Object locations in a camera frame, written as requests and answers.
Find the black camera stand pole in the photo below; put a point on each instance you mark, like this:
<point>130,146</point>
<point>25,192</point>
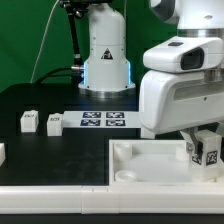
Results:
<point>75,9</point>

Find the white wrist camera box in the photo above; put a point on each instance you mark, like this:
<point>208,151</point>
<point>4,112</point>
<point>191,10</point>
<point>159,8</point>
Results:
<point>185,54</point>

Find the white front fence bar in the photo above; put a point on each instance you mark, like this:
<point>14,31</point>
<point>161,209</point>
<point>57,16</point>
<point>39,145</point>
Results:
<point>116,199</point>

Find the white plate with tags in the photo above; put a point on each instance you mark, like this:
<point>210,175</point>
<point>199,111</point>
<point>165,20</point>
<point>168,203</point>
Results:
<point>101,119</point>

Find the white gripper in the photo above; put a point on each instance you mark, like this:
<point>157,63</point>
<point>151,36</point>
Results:
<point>170,102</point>

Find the white left fence piece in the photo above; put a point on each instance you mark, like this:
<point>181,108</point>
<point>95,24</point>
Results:
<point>2,153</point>

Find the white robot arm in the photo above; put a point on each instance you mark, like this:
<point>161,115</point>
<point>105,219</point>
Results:
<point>106,71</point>

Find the white square table top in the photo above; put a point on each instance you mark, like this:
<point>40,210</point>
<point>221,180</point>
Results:
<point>154,162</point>

